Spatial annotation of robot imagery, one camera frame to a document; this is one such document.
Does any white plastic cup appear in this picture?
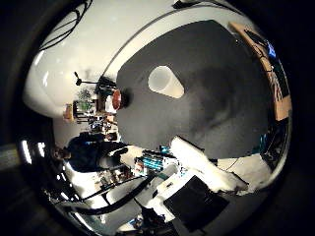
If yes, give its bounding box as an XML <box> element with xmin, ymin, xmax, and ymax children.
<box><xmin>147</xmin><ymin>65</ymin><xmax>186</xmax><ymax>99</ymax></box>

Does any teal box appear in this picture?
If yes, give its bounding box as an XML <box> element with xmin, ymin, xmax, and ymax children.
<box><xmin>136</xmin><ymin>148</ymin><xmax>171</xmax><ymax>173</ymax></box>

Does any dark grey table mat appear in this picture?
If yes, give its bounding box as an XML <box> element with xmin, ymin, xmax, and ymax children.
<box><xmin>115</xmin><ymin>19</ymin><xmax>280</xmax><ymax>160</ymax></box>

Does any person in dark clothes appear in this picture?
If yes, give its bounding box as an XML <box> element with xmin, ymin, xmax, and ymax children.
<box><xmin>52</xmin><ymin>132</ymin><xmax>129</xmax><ymax>173</ymax></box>

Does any red bowl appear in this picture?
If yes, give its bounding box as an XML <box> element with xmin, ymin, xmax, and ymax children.
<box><xmin>111</xmin><ymin>88</ymin><xmax>131</xmax><ymax>111</ymax></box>

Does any green potted plant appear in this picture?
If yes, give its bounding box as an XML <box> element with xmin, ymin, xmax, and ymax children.
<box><xmin>77</xmin><ymin>88</ymin><xmax>95</xmax><ymax>112</ymax></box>

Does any light wooden shelf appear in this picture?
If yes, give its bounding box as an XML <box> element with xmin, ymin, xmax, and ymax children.
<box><xmin>63</xmin><ymin>103</ymin><xmax>75</xmax><ymax>122</ymax></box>

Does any black tripod stand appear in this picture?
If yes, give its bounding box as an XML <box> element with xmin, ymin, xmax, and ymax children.
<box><xmin>73</xmin><ymin>71</ymin><xmax>99</xmax><ymax>87</ymax></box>

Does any thick black cable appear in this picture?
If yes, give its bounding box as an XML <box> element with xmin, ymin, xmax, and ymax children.
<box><xmin>55</xmin><ymin>173</ymin><xmax>157</xmax><ymax>216</ymax></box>

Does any black cable bundle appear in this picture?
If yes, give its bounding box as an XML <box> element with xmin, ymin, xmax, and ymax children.
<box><xmin>38</xmin><ymin>0</ymin><xmax>95</xmax><ymax>52</ymax></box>

